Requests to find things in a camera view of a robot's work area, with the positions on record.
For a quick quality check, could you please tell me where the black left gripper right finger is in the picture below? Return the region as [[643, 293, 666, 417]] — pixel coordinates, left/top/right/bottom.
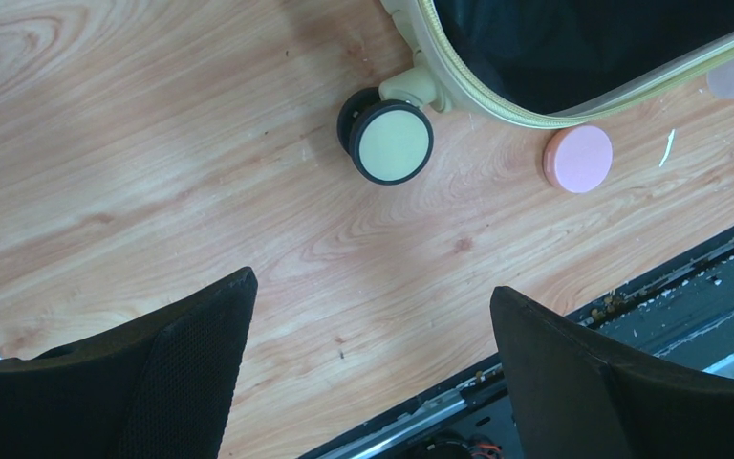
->
[[490, 286, 734, 458]]

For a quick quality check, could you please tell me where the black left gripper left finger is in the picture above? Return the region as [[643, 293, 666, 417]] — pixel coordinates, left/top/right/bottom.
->
[[0, 267, 258, 458]]

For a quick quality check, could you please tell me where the cream open suitcase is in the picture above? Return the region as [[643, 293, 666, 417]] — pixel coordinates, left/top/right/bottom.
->
[[336, 1, 734, 186]]

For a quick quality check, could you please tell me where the pink round lid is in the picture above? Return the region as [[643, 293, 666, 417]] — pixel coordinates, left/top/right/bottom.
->
[[542, 125, 614, 194]]

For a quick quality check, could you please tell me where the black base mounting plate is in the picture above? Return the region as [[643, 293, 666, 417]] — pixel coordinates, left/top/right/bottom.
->
[[311, 227, 734, 458]]

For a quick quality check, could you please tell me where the small white scrap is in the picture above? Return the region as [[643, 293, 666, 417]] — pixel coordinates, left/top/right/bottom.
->
[[658, 128, 677, 167]]

